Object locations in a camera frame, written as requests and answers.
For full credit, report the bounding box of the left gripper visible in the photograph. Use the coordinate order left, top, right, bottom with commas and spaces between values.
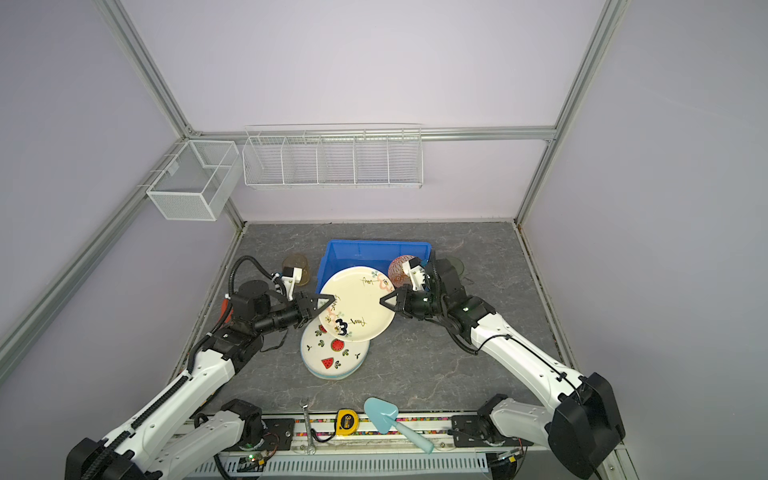
254, 291, 335, 336

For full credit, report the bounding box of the orange blue patterned bowl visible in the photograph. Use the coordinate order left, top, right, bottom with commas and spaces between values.
387, 255, 421, 288

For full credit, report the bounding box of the floral cream plate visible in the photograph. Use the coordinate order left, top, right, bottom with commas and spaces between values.
319, 266, 395, 342

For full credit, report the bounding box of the watermelon pattern plate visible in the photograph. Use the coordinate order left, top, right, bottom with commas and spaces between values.
300, 319, 370, 380

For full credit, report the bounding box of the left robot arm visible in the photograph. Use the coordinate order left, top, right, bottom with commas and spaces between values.
64, 255, 336, 479

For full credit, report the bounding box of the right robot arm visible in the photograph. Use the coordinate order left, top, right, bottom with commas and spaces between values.
380, 258, 626, 479

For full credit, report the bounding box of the blue plastic bin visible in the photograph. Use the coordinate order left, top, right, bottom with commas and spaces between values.
316, 239, 432, 293

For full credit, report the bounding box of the orange work glove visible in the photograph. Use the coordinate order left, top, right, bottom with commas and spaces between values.
215, 297, 232, 329

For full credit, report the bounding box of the green glass cup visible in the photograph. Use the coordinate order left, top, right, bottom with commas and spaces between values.
448, 256, 466, 279

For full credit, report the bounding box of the amber glass cup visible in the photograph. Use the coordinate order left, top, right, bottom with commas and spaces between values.
282, 253, 312, 286

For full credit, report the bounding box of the teal garden trowel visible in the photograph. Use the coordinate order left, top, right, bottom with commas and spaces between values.
364, 397, 434, 454

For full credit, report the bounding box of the white mesh box basket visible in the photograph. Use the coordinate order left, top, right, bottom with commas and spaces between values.
147, 140, 243, 221

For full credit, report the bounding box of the yellow tape measure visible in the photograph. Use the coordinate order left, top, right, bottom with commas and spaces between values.
335, 409, 360, 437

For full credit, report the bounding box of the silver wrench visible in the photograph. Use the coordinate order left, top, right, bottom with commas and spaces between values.
301, 399, 317, 455

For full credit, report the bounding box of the white vent grille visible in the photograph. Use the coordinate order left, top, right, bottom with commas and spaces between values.
223, 453, 491, 479

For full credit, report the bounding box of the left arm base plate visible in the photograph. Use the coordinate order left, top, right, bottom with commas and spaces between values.
237, 418, 295, 453

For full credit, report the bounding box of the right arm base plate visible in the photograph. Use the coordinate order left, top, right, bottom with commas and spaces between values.
448, 414, 532, 448

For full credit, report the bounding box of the white wire shelf basket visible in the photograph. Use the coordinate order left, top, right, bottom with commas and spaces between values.
242, 123, 424, 189

